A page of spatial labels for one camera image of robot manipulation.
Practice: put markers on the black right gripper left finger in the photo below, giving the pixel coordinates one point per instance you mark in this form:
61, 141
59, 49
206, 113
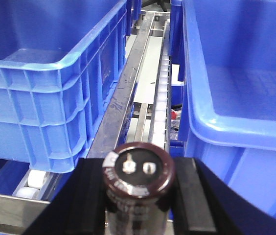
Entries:
79, 207

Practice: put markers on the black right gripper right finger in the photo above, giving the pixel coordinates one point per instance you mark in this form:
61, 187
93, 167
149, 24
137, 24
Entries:
204, 205

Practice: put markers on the dark brown cylindrical capacitor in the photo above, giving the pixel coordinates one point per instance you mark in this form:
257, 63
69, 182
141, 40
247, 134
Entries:
138, 178

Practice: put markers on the blue target bin on shelf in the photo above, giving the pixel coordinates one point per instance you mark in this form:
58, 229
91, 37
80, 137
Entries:
230, 77

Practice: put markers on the white roller track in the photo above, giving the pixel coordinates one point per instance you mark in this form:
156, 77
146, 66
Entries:
160, 120

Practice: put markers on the steel shelf front rail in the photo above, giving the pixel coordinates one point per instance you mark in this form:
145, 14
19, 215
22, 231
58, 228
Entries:
17, 214

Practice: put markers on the blue bin left of rail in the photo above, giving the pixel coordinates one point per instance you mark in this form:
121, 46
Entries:
60, 61

